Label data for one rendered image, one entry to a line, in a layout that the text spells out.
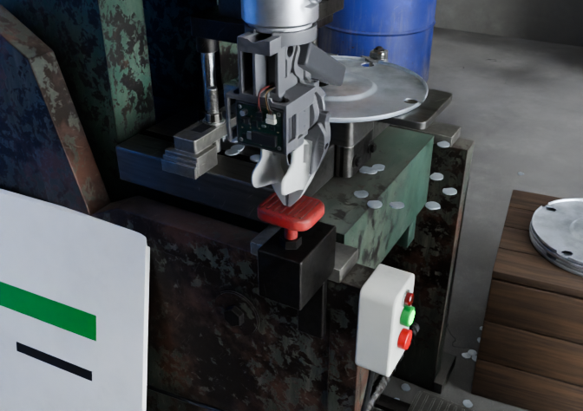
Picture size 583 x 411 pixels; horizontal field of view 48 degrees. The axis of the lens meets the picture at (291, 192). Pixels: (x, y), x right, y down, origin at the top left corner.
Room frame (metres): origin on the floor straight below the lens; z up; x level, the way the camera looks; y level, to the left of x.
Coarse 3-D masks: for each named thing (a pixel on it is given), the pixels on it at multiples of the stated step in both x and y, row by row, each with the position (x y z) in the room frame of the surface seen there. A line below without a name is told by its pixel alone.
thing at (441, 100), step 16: (432, 96) 0.95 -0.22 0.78; (448, 96) 0.95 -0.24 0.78; (416, 112) 0.89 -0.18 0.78; (432, 112) 0.89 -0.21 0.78; (336, 128) 0.94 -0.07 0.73; (352, 128) 0.93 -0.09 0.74; (368, 128) 0.98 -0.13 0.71; (416, 128) 0.85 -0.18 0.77; (336, 144) 0.94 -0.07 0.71; (352, 144) 0.93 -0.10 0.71; (368, 144) 0.99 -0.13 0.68; (336, 160) 0.94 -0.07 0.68; (352, 160) 0.93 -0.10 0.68
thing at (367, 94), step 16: (352, 64) 1.11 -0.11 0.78; (384, 64) 1.10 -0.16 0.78; (352, 80) 1.01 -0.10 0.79; (368, 80) 1.01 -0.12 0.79; (384, 80) 1.02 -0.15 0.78; (400, 80) 1.02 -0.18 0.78; (416, 80) 1.02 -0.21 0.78; (336, 96) 0.93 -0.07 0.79; (352, 96) 0.94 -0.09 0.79; (368, 96) 0.95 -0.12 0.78; (384, 96) 0.95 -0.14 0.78; (400, 96) 0.95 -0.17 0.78; (416, 96) 0.95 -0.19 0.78; (336, 112) 0.89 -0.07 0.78; (352, 112) 0.89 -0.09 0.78; (368, 112) 0.89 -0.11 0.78; (384, 112) 0.89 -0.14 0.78; (400, 112) 0.88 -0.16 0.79
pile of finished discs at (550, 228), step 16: (544, 208) 1.29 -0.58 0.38; (560, 208) 1.29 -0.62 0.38; (576, 208) 1.29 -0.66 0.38; (544, 224) 1.23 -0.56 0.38; (560, 224) 1.23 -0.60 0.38; (576, 224) 1.22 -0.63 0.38; (544, 240) 1.16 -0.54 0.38; (560, 240) 1.16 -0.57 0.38; (576, 240) 1.16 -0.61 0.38; (544, 256) 1.14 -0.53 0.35; (560, 256) 1.11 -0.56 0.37; (576, 256) 1.10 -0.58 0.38; (576, 272) 1.07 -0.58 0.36
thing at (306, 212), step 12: (264, 204) 0.66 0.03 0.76; (276, 204) 0.66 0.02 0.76; (300, 204) 0.66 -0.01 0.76; (312, 204) 0.66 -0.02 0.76; (264, 216) 0.64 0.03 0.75; (276, 216) 0.63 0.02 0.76; (288, 216) 0.63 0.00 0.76; (300, 216) 0.63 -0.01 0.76; (312, 216) 0.63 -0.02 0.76; (288, 228) 0.62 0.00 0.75; (300, 228) 0.62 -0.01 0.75
